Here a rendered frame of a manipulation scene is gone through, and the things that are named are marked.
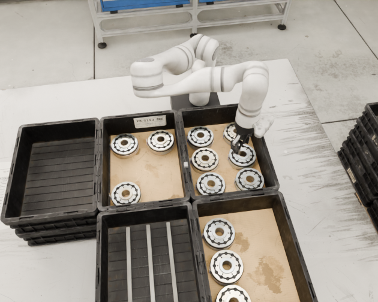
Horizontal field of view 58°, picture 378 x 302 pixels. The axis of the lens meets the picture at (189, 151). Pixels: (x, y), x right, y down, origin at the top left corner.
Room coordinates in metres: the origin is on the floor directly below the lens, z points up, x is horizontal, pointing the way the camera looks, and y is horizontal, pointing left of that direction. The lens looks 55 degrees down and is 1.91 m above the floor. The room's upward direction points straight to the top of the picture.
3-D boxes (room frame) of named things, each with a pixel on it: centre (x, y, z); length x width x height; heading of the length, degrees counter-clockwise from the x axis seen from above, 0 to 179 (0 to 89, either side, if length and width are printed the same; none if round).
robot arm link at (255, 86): (0.69, -0.18, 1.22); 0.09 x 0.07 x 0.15; 171
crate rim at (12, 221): (0.64, 0.47, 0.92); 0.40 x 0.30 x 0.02; 8
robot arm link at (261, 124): (0.69, -0.20, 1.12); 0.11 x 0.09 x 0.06; 53
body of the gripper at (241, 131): (0.71, -0.18, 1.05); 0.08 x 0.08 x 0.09
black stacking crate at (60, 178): (0.64, 0.47, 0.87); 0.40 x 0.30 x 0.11; 8
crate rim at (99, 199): (0.68, 0.17, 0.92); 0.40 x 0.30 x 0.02; 8
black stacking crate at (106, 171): (0.68, 0.17, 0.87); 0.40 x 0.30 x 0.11; 8
